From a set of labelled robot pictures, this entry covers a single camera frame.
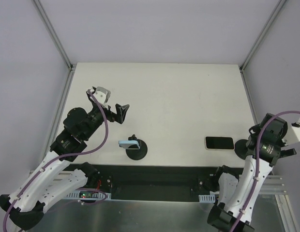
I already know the blue case smartphone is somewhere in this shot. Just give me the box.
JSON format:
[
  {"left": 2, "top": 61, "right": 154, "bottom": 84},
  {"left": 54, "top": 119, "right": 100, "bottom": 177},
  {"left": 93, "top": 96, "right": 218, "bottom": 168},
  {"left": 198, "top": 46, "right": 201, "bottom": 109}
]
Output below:
[{"left": 118, "top": 140, "right": 140, "bottom": 150}]

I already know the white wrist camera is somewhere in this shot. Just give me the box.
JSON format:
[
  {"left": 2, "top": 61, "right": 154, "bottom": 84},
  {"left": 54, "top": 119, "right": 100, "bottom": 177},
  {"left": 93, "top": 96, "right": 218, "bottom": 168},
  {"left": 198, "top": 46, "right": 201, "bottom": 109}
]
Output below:
[
  {"left": 91, "top": 87, "right": 111, "bottom": 108},
  {"left": 283, "top": 119, "right": 300, "bottom": 146}
]

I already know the white slotted cable duct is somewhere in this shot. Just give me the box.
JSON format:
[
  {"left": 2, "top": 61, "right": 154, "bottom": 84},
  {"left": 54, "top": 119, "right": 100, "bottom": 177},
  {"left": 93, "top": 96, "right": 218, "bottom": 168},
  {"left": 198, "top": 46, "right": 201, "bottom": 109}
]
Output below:
[
  {"left": 63, "top": 190, "right": 111, "bottom": 201},
  {"left": 198, "top": 193, "right": 216, "bottom": 203}
]

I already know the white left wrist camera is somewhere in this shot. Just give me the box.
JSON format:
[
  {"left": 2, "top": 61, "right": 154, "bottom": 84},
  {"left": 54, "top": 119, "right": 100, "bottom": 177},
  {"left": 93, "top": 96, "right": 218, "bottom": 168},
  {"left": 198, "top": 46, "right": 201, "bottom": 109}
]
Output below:
[{"left": 91, "top": 87, "right": 111, "bottom": 108}]

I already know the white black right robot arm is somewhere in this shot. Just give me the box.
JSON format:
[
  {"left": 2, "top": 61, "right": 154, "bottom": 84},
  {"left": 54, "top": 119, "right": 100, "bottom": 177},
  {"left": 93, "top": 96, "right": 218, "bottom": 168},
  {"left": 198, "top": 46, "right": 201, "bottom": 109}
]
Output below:
[{"left": 205, "top": 111, "right": 300, "bottom": 232}]

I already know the white slotted left cable duct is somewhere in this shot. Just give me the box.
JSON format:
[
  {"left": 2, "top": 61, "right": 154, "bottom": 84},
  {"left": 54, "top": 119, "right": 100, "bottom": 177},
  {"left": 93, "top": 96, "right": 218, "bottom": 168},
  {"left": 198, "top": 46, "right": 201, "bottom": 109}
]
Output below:
[{"left": 63, "top": 190, "right": 111, "bottom": 201}]

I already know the white slotted right cable duct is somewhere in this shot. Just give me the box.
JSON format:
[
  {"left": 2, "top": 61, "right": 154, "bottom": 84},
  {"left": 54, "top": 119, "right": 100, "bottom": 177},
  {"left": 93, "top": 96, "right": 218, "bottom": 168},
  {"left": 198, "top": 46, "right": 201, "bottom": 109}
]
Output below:
[{"left": 198, "top": 193, "right": 216, "bottom": 203}]

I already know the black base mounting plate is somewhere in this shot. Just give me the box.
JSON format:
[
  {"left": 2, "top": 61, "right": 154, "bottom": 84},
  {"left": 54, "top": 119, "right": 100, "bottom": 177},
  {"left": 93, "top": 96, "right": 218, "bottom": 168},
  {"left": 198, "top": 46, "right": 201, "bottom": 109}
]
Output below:
[{"left": 69, "top": 163, "right": 245, "bottom": 201}]

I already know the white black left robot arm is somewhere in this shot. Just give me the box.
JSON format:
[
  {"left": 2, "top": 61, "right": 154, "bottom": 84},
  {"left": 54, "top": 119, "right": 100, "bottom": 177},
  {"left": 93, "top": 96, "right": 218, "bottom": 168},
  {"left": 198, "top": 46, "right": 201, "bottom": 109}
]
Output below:
[{"left": 0, "top": 98, "right": 129, "bottom": 232}]

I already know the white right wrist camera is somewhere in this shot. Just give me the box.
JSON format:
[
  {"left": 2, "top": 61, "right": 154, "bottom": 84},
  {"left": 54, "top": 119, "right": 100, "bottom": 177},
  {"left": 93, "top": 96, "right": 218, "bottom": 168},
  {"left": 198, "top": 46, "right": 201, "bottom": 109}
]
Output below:
[{"left": 283, "top": 119, "right": 300, "bottom": 146}]

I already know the aluminium corner post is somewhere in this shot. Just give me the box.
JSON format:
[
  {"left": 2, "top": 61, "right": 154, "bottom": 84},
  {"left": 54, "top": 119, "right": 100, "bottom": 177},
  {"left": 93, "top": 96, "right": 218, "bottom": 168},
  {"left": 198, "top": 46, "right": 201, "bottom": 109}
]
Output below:
[
  {"left": 31, "top": 0, "right": 75, "bottom": 72},
  {"left": 240, "top": 0, "right": 288, "bottom": 73}
]

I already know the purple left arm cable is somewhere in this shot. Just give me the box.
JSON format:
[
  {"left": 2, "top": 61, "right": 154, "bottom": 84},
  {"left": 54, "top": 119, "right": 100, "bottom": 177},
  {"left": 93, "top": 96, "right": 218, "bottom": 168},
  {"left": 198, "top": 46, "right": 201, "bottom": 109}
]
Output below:
[{"left": 2, "top": 88, "right": 111, "bottom": 232}]

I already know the right aluminium corner post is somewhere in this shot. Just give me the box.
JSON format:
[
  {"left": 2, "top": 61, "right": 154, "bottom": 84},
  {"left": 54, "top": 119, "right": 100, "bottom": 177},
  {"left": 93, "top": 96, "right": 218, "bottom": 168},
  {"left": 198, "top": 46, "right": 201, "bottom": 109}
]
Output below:
[{"left": 240, "top": 0, "right": 288, "bottom": 73}]

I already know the left aluminium corner post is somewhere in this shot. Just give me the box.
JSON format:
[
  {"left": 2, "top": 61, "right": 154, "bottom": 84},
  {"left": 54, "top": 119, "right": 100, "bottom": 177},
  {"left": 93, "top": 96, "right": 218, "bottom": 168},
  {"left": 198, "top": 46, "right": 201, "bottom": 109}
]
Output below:
[{"left": 31, "top": 0, "right": 75, "bottom": 72}]

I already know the black round phone stand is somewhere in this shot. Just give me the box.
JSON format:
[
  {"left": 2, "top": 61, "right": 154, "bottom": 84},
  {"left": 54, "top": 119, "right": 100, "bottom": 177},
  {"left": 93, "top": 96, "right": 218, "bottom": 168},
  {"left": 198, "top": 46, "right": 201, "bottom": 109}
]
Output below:
[{"left": 126, "top": 134, "right": 148, "bottom": 160}]

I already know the cream case smartphone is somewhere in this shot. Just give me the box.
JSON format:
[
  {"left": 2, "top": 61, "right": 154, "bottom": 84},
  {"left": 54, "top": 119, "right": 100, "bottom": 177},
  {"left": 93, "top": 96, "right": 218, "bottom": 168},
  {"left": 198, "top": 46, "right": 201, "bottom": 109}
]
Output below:
[{"left": 205, "top": 136, "right": 234, "bottom": 150}]

